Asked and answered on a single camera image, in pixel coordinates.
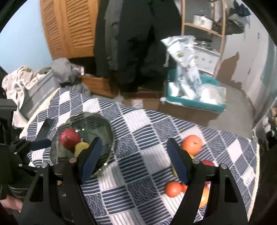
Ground small tangerine far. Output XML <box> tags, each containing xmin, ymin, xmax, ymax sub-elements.
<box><xmin>182</xmin><ymin>135</ymin><xmax>203</xmax><ymax>155</ymax></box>

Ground wooden shelf unit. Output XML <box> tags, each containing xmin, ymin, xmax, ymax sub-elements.
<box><xmin>181</xmin><ymin>1</ymin><xmax>226</xmax><ymax>77</ymax></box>

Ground small tangerine dark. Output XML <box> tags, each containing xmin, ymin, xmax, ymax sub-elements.
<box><xmin>181</xmin><ymin>183</ymin><xmax>187</xmax><ymax>193</ymax></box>

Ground small tangerine centre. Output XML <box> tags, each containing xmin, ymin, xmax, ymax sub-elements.
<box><xmin>165</xmin><ymin>181</ymin><xmax>182</xmax><ymax>198</ymax></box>

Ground clear plastic bag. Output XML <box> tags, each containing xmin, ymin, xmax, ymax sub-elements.
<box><xmin>196</xmin><ymin>83</ymin><xmax>226</xmax><ymax>105</ymax></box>

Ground large orange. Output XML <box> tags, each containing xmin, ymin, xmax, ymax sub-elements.
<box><xmin>199</xmin><ymin>187</ymin><xmax>210</xmax><ymax>208</ymax></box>

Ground shiny red apple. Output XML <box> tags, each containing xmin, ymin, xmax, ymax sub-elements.
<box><xmin>60</xmin><ymin>128</ymin><xmax>80</xmax><ymax>151</ymax></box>

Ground shoe rack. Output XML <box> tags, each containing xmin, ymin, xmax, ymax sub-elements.
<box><xmin>253</xmin><ymin>107</ymin><xmax>276</xmax><ymax>145</ymax></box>

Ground grey crumpled cloth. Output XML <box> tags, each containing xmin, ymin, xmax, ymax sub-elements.
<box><xmin>51</xmin><ymin>58</ymin><xmax>84</xmax><ymax>84</ymax></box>

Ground grey printed bag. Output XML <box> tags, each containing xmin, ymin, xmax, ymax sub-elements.
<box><xmin>19</xmin><ymin>69</ymin><xmax>60</xmax><ymax>120</ymax></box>

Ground wooden low box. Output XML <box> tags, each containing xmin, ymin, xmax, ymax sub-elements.
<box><xmin>82</xmin><ymin>75</ymin><xmax>112</xmax><ymax>97</ymax></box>

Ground dark hanging clothes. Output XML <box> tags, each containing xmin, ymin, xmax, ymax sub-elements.
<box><xmin>93</xmin><ymin>1</ymin><xmax>181</xmax><ymax>92</ymax></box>

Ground glass fruit plate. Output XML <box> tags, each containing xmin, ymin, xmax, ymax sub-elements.
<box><xmin>50</xmin><ymin>112</ymin><xmax>115</xmax><ymax>174</ymax></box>

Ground navy white patterned tablecloth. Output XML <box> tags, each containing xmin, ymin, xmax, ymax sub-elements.
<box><xmin>20</xmin><ymin>89</ymin><xmax>260</xmax><ymax>224</ymax></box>

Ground teal storage box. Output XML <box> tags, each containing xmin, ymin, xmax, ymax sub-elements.
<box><xmin>165</xmin><ymin>69</ymin><xmax>227</xmax><ymax>114</ymax></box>

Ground left hand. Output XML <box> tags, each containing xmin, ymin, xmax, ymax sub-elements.
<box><xmin>1</xmin><ymin>195</ymin><xmax>23</xmax><ymax>213</ymax></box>

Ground white printed plastic bag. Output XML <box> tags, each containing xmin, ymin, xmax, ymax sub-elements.
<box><xmin>161</xmin><ymin>35</ymin><xmax>202</xmax><ymax>100</ymax></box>

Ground yellow pear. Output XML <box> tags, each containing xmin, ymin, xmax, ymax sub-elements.
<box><xmin>74</xmin><ymin>142</ymin><xmax>89</xmax><ymax>158</ymax></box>

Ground cardboard box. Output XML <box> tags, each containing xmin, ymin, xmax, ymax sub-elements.
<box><xmin>122</xmin><ymin>99</ymin><xmax>219</xmax><ymax>126</ymax></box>

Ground dark red apple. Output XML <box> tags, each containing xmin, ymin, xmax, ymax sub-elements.
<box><xmin>202</xmin><ymin>160</ymin><xmax>215</xmax><ymax>187</ymax></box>

